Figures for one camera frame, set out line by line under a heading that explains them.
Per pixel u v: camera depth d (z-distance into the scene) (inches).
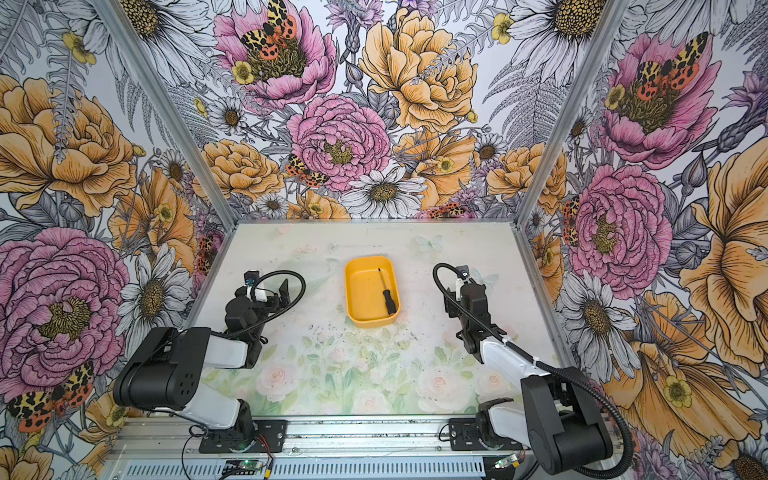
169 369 18.1
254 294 30.7
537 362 19.0
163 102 34.1
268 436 29.5
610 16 28.3
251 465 27.8
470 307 26.6
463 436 29.1
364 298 37.3
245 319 27.8
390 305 37.7
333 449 28.7
